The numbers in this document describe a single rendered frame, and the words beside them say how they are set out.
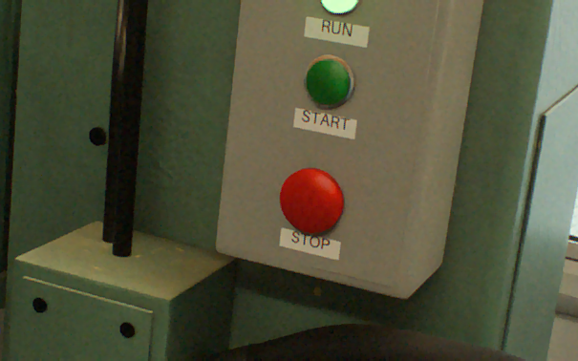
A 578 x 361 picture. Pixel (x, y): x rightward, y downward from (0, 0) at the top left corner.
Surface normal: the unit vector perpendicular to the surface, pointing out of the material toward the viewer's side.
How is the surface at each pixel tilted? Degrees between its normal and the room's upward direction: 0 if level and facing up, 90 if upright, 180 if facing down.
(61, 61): 90
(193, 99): 90
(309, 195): 90
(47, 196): 90
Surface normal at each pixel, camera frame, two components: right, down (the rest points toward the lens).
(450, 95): 0.91, 0.21
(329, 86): -0.35, 0.25
